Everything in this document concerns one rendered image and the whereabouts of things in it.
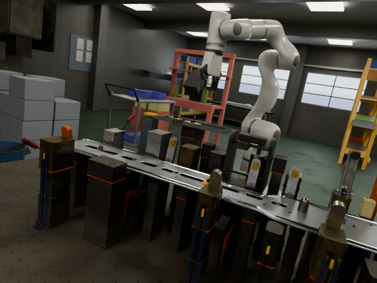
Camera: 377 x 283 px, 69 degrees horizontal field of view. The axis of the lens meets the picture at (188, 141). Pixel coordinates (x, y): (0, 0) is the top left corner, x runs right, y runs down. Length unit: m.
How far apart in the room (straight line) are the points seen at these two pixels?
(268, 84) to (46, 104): 2.83
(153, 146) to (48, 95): 2.60
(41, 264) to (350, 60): 10.43
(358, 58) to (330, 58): 0.80
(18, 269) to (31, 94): 2.75
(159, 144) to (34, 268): 0.65
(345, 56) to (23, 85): 9.52
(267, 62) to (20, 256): 1.39
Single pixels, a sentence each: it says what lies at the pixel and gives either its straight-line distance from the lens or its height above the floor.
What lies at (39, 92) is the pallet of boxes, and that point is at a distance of 3.68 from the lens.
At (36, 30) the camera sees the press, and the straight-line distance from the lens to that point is 6.16.
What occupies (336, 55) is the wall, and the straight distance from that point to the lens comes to 10.85.
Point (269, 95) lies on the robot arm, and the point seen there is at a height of 1.36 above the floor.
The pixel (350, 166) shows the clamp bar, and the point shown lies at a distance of 1.15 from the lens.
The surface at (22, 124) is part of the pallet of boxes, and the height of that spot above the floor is 0.57.
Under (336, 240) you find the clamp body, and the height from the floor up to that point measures 1.04.
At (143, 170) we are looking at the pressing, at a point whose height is 1.00.
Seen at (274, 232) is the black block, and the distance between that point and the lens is 0.85.
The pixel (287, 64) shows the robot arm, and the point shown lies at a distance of 1.51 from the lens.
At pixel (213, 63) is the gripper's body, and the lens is 1.22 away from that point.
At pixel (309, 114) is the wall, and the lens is 10.80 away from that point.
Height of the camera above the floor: 1.36
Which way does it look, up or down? 12 degrees down
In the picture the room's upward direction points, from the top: 9 degrees clockwise
